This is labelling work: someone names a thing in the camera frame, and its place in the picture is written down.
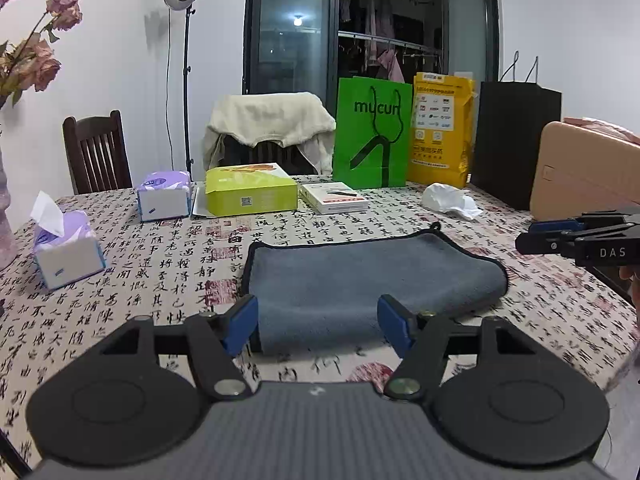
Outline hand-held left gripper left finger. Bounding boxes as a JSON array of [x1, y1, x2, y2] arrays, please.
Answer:
[[101, 294, 260, 402]]

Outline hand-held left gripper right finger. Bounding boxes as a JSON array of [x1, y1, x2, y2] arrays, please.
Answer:
[[377, 294, 532, 403]]

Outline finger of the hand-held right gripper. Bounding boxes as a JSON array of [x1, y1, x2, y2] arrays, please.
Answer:
[[515, 229, 577, 257], [528, 216, 585, 235]]

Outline grey towel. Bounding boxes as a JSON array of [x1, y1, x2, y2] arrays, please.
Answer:
[[239, 222, 510, 354]]

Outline tan cardboard box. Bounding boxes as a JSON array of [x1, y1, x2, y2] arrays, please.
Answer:
[[528, 120, 640, 222]]

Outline black paper bag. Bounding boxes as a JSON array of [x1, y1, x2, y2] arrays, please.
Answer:
[[470, 51, 563, 212]]

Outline crumpled white plastic bag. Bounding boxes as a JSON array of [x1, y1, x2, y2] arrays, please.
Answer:
[[419, 182, 484, 221]]

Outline pink cloth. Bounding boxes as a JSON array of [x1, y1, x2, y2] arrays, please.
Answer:
[[562, 116, 640, 145]]

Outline white paper sheet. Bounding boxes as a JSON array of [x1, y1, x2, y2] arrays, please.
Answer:
[[191, 184, 209, 219]]

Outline lime green cardboard box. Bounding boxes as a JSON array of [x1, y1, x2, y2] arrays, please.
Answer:
[[205, 162, 299, 217]]

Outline white flat box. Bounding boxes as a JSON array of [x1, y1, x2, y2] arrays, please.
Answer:
[[299, 182, 371, 215]]

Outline yellow paper bag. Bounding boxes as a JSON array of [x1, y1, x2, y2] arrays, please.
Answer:
[[406, 72, 476, 189]]

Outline purple tissue box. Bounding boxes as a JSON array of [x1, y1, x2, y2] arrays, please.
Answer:
[[30, 190, 107, 291], [136, 170, 194, 223]]

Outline dark wooden chair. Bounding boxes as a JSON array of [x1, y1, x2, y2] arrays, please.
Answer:
[[219, 132, 313, 177], [62, 109, 134, 195]]

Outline green paper bag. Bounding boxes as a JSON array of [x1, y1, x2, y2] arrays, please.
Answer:
[[332, 76, 414, 189]]

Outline cream cloth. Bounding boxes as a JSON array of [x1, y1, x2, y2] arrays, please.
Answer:
[[202, 92, 337, 176]]

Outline hanging clothes on rack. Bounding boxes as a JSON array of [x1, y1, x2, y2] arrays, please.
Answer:
[[337, 0, 446, 83]]

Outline pale pink vase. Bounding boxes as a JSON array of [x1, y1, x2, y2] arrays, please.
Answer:
[[0, 146, 20, 269]]

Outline dried pink flowers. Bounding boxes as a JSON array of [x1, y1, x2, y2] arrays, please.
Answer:
[[0, 0, 84, 111]]

